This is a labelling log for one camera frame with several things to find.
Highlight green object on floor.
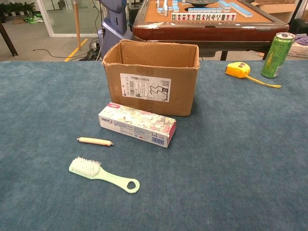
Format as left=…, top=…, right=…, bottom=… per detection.
left=23, top=13, right=45, bottom=25

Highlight white floral toothpaste box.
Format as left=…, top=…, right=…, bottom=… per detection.
left=98, top=102, right=177, bottom=148

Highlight green potted plants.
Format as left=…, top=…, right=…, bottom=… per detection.
left=0, top=1, right=37, bottom=16

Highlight green toothbrush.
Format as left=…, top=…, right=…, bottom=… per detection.
left=68, top=156, right=141, bottom=194

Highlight green drink can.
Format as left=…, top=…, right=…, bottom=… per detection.
left=261, top=32, right=296, bottom=79

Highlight open brown cardboard box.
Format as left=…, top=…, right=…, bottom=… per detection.
left=102, top=39, right=201, bottom=118

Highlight black cable bundle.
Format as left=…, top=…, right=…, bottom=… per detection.
left=79, top=38, right=102, bottom=61

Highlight blue carpet table cover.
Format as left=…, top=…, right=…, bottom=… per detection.
left=0, top=60, right=308, bottom=231

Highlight long blue mahjong tile row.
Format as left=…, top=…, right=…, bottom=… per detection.
left=229, top=1, right=254, bottom=18

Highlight wrapped sausage stick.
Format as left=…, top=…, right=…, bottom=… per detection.
left=77, top=137, right=115, bottom=147

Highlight brown mahjong table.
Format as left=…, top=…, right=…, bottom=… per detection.
left=132, top=0, right=290, bottom=61

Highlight dark round centre dish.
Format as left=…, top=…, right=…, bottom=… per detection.
left=184, top=0, right=218, bottom=7

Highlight light wooden pole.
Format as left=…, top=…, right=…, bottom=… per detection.
left=73, top=0, right=82, bottom=51

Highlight dark table leg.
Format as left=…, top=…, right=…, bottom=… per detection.
left=0, top=21, right=19, bottom=58

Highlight blue grey machine base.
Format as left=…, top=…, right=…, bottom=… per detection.
left=97, top=0, right=133, bottom=58

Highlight purple cloth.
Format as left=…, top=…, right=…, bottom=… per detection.
left=294, top=34, right=308, bottom=46

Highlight yellow tape measure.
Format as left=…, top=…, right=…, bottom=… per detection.
left=225, top=61, right=282, bottom=89

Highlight white plastic basket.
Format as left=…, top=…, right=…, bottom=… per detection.
left=287, top=43, right=308, bottom=58

